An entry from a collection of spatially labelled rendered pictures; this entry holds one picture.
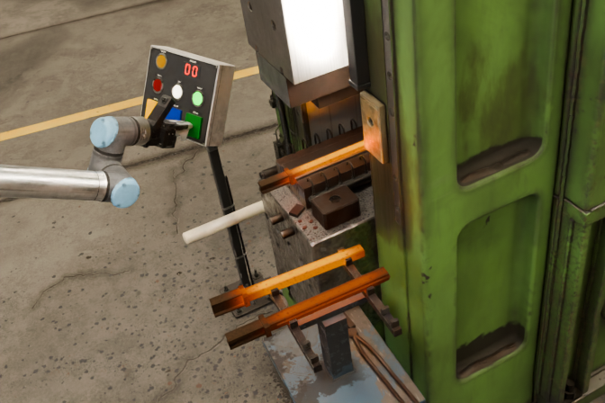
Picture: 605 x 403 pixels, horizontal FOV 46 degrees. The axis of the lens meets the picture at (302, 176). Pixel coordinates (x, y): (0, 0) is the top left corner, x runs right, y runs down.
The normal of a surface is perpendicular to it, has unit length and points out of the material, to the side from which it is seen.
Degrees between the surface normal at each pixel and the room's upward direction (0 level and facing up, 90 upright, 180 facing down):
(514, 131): 89
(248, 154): 0
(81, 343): 0
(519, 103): 89
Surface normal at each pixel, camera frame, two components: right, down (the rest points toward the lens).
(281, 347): -0.13, -0.79
